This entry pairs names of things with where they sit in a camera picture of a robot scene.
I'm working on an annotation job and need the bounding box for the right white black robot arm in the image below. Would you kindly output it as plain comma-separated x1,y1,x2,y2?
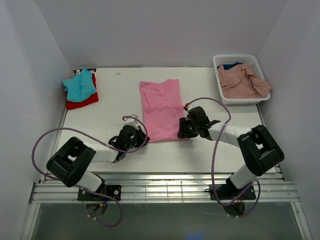
177,105,285,200

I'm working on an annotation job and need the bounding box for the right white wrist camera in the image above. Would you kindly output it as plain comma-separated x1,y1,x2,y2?
183,103,195,120

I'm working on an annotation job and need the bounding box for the teal folded t shirt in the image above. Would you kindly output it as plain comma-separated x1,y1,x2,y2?
62,68,97,103

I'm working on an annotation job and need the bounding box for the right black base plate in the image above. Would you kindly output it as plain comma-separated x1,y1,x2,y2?
204,184,256,201

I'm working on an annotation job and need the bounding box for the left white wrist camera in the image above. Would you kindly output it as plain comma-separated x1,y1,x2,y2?
122,114,139,130

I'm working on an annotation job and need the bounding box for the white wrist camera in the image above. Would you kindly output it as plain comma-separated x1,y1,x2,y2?
122,114,139,130
183,103,195,120

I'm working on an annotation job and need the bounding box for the red folded t shirt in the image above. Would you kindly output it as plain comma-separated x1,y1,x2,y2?
62,68,99,110

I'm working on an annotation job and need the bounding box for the aluminium frame rail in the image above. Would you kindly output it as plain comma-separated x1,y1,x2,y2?
29,172,300,204

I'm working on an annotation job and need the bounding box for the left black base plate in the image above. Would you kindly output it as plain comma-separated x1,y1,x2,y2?
76,184,122,202

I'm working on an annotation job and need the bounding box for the beige t shirt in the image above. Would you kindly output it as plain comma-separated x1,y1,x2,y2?
217,63,272,99

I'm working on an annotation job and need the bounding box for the blue t shirt in basket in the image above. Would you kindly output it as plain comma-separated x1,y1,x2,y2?
217,62,242,70

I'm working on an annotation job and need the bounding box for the pink t shirt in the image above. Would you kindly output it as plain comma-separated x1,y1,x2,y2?
139,79,184,143

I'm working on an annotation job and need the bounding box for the white plastic basket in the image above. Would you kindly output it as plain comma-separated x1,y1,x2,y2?
212,54,272,106

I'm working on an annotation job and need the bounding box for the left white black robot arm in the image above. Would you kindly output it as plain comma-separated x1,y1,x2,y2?
46,123,150,200

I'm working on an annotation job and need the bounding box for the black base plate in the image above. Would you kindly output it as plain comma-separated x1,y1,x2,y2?
76,184,122,202
204,184,256,201

